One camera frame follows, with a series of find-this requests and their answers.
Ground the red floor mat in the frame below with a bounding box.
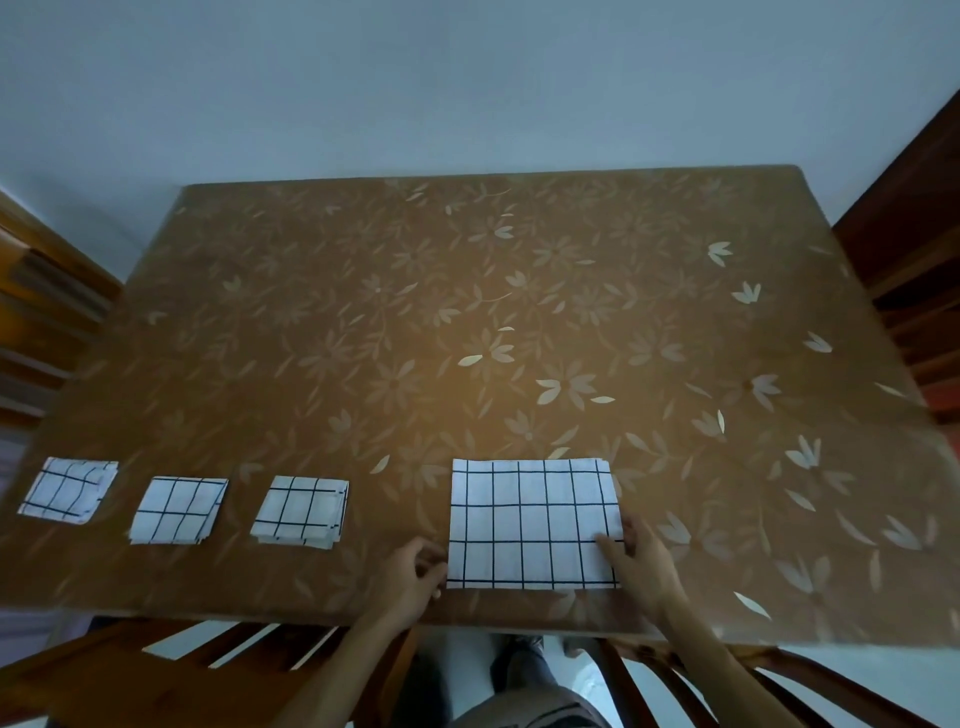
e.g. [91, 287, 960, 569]
[926, 383, 960, 455]

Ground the person's left hand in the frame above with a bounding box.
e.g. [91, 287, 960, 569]
[365, 537, 450, 635]

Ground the person's right forearm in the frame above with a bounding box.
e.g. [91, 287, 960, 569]
[656, 588, 785, 728]

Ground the brown floral table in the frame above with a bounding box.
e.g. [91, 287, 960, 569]
[0, 164, 960, 650]

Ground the person's right hand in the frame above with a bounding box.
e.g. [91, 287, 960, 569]
[596, 513, 689, 625]

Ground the wooden chair right far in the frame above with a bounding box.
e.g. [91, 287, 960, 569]
[832, 88, 960, 286]

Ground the person's left forearm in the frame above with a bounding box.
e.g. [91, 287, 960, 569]
[273, 608, 421, 728]

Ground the light grey printed shirt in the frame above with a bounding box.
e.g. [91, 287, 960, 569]
[448, 686, 613, 728]

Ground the grid cloth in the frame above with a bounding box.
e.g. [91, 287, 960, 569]
[249, 476, 351, 552]
[128, 476, 230, 547]
[447, 458, 626, 592]
[17, 457, 120, 526]

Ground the wooden shelf cabinet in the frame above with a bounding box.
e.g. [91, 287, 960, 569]
[0, 427, 65, 669]

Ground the dark grey shoe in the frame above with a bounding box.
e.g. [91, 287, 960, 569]
[491, 635, 560, 693]

